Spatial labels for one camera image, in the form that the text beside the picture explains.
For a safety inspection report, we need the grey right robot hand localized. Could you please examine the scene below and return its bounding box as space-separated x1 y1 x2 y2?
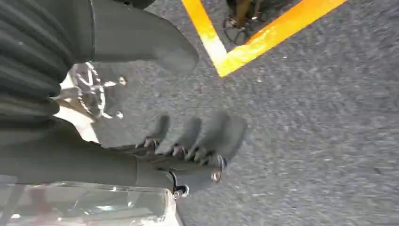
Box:
0 0 249 200

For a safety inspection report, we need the clear plastic tray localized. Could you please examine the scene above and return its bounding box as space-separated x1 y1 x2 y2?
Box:
0 181 179 226

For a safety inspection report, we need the ribbed grey right arm sleeve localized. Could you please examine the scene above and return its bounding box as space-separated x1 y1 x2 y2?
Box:
0 0 95 147

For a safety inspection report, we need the yellow tape marking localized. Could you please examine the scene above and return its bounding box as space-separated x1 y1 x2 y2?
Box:
181 0 348 78

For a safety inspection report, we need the dark wire part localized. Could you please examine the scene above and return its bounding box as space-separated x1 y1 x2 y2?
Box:
222 0 295 45

